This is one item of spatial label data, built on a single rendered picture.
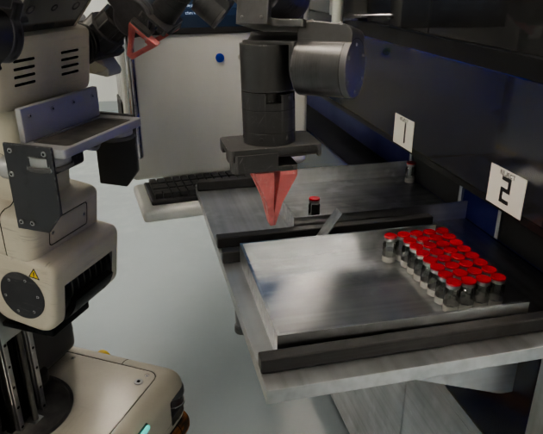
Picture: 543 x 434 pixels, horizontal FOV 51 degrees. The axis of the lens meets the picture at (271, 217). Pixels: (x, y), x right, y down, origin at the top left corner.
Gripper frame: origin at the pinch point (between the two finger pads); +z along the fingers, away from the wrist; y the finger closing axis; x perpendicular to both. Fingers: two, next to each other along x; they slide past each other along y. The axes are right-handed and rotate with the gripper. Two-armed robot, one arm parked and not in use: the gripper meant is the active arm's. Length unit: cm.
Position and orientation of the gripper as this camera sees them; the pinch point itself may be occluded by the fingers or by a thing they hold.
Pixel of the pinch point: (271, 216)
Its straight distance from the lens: 66.7
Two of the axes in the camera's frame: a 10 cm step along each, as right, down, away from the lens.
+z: 0.3, 9.3, 3.7
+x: -2.3, -3.6, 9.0
